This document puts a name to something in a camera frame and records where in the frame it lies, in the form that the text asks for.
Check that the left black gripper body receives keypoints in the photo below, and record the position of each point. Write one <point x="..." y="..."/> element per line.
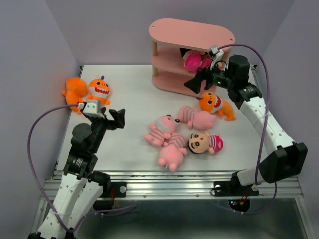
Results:
<point x="98" y="124"/>

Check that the orange shark plush left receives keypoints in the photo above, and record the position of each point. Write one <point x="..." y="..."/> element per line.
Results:
<point x="99" y="90"/>

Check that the aluminium rail frame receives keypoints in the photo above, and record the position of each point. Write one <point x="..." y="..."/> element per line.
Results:
<point x="127" y="158"/>

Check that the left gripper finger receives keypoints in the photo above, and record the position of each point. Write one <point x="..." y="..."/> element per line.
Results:
<point x="120" y="115"/>
<point x="110" y="124"/>

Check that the plain orange plush toy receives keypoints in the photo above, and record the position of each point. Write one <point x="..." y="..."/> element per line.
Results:
<point x="75" y="90"/>

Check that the pink striped plush lower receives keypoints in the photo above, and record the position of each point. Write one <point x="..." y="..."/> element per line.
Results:
<point x="172" y="154"/>

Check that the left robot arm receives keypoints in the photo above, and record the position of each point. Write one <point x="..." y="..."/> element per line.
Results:
<point x="80" y="184"/>

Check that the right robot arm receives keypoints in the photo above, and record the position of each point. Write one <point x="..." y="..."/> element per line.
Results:
<point x="285" y="156"/>

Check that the pink three-tier shelf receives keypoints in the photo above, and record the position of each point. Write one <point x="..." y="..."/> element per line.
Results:
<point x="168" y="36"/>

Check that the orange shark plush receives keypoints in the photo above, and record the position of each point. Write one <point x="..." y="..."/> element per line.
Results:
<point x="212" y="103"/>
<point x="99" y="90"/>

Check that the pink striped plush upper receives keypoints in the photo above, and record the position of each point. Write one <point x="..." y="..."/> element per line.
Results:
<point x="199" y="120"/>

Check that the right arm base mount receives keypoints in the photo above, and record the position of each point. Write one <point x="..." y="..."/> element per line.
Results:
<point x="239" y="195"/>

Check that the pink plush with face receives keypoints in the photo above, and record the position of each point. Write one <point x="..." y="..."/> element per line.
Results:
<point x="162" y="130"/>

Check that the pink striped plush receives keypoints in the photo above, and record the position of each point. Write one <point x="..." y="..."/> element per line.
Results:
<point x="172" y="154"/>
<point x="199" y="120"/>

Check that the orange shark plush right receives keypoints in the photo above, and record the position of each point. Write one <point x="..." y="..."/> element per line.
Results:
<point x="212" y="103"/>

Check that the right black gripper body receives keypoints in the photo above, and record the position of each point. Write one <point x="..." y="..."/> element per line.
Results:
<point x="218" y="78"/>

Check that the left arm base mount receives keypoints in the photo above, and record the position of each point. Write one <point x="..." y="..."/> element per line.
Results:
<point x="107" y="200"/>

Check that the boy doll pink pants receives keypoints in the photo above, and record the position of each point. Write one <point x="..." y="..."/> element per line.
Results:
<point x="206" y="60"/>
<point x="191" y="59"/>
<point x="201" y="142"/>

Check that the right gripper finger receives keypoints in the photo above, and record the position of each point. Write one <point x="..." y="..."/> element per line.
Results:
<point x="202" y="72"/>
<point x="194" y="84"/>

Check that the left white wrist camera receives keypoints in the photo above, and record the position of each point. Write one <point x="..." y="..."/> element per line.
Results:
<point x="91" y="108"/>

